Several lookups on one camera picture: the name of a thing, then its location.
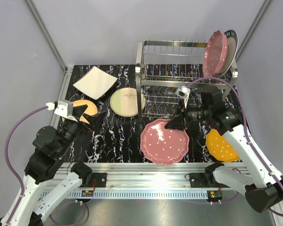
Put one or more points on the grey green-rimmed plate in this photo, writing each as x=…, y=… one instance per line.
x=232, y=39

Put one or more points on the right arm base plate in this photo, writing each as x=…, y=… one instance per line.
x=201, y=180

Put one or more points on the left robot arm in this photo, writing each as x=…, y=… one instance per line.
x=28, y=208

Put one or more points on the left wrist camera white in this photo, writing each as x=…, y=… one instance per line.
x=62, y=108

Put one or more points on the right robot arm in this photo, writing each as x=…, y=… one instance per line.
x=264, y=187

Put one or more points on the pink dotted plate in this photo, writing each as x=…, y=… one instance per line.
x=215, y=54
x=163, y=146

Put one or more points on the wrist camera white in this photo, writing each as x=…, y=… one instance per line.
x=183, y=92
x=62, y=108

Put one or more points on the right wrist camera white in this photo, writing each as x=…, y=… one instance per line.
x=183, y=92

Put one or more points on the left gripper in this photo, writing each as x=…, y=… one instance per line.
x=95, y=121

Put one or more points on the yellow dotted plate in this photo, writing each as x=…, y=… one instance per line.
x=220, y=148

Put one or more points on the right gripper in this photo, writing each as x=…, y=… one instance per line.
x=180, y=122

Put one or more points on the stainless steel dish rack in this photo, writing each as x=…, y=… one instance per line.
x=168, y=73

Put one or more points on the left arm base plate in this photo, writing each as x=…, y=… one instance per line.
x=98, y=179

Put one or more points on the cream bordered plate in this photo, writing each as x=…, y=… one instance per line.
x=124, y=103

